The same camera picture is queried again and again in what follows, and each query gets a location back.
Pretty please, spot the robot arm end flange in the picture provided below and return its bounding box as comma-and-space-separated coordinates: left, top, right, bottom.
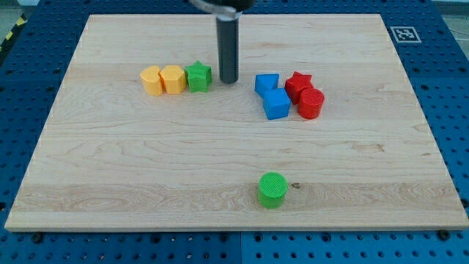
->
188, 0, 256, 21

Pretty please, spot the green star block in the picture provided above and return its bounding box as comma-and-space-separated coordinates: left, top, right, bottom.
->
185, 61, 213, 92

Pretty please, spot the red star block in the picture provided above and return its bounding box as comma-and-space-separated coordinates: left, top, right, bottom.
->
284, 71, 314, 105

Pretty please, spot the blue cube block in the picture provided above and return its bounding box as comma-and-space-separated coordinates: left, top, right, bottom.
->
263, 88, 291, 120

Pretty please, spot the blue triangle block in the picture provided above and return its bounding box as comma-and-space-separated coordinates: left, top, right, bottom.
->
254, 73, 280, 98

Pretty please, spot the green cylinder block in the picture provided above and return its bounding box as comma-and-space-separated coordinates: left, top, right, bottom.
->
258, 172, 288, 209

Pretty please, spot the yellow pentagon block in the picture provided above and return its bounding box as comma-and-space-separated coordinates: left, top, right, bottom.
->
159, 65, 187, 95

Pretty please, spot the red cylinder block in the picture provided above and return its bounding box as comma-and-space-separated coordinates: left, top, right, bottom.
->
298, 89, 325, 120

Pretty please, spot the yellow heart block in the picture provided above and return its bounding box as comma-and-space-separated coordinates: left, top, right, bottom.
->
140, 65, 163, 96

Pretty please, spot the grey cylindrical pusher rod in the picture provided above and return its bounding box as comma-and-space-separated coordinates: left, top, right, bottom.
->
215, 17, 239, 84

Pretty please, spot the light wooden board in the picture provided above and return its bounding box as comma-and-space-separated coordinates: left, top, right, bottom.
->
5, 14, 468, 232

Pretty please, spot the white fiducial marker tag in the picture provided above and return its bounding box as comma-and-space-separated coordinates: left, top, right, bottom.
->
391, 26, 421, 43

